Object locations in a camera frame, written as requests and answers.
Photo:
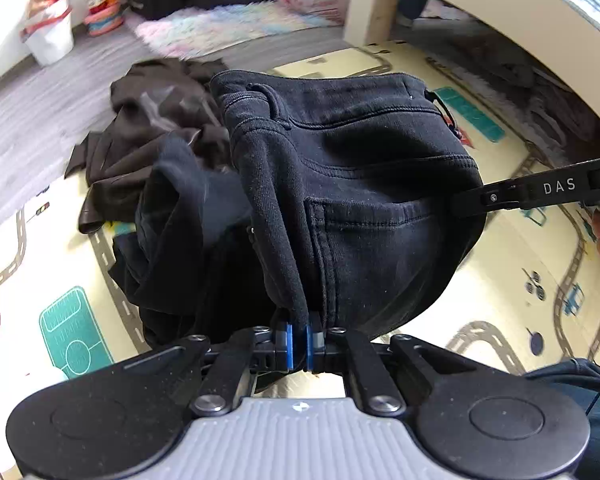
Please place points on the cartoon road play mat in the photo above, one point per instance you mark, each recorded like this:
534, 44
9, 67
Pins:
528, 295

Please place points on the black jeans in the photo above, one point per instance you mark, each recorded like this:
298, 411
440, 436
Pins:
343, 203

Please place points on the dark brown crumpled garment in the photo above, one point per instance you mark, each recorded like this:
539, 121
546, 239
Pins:
154, 98

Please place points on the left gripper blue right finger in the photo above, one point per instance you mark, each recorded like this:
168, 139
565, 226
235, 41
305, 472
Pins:
354, 358

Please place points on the fluffy pastel rug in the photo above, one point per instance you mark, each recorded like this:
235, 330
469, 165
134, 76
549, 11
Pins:
192, 33

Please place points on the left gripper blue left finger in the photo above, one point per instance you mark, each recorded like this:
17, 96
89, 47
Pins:
230, 371

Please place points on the white trash bin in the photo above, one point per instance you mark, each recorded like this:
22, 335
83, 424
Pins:
46, 30

